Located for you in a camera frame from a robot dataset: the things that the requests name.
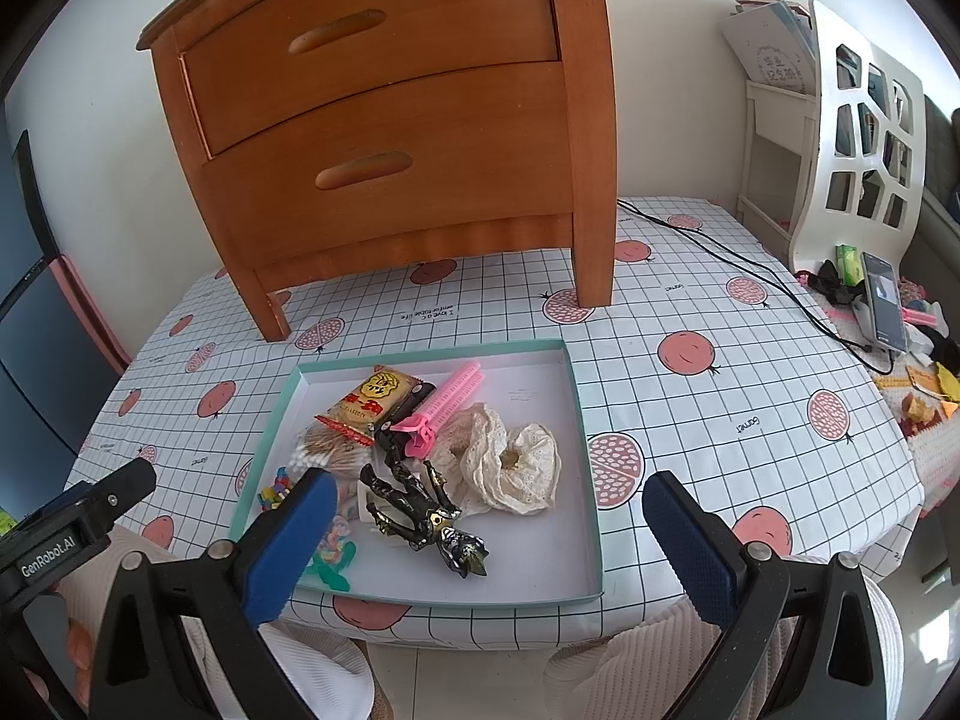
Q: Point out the white cutout chair back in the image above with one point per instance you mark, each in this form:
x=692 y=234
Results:
x=819 y=127

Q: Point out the black gold action figure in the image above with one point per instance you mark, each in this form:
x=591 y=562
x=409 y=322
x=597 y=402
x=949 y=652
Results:
x=427 y=517

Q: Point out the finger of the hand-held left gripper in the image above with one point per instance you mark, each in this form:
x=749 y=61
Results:
x=127 y=487

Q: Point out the orange paper piece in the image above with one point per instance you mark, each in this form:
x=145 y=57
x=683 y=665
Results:
x=946 y=386

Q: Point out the blue cabinet with pink edge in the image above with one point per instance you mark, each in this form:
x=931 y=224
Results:
x=30 y=390

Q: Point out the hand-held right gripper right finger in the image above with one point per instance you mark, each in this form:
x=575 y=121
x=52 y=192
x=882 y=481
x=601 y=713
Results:
x=694 y=551

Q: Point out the small green box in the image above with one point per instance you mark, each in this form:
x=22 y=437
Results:
x=850 y=262

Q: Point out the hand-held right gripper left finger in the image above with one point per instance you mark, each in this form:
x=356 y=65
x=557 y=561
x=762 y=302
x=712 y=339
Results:
x=292 y=547

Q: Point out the nightstand drawer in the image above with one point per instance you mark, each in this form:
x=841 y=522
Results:
x=450 y=15
x=487 y=165

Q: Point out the pale booklets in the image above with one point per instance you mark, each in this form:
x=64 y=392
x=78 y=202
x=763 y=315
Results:
x=772 y=52

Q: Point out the small white shelf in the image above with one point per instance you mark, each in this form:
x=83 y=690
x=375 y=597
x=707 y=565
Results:
x=780 y=109

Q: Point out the person's left hand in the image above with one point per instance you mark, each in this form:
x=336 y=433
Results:
x=79 y=652

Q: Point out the yellow red snack packet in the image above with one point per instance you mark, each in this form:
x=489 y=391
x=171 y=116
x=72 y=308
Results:
x=371 y=397

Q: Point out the black toy car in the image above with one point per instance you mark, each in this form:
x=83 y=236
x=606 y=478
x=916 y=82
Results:
x=409 y=412

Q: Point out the smartphone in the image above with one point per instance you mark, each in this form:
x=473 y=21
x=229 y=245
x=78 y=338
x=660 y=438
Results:
x=885 y=300

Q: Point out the green plastic toy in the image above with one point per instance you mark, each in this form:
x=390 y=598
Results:
x=330 y=577

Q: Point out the wooden nightstand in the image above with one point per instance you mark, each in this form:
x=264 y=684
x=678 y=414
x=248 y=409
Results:
x=589 y=127

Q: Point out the pomegranate print checked tablecloth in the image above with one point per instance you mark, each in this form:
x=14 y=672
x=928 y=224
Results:
x=712 y=277

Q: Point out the teal white cardboard tray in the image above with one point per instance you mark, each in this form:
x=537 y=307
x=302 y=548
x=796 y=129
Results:
x=540 y=532

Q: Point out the black hair bow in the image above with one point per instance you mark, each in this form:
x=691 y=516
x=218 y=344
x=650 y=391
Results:
x=832 y=281

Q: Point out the pink hair clip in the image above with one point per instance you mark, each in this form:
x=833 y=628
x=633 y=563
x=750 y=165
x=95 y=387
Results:
x=450 y=397

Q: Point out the clear snack packet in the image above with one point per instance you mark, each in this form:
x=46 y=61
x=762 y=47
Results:
x=330 y=454

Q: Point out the pink comb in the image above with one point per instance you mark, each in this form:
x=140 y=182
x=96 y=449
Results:
x=922 y=315

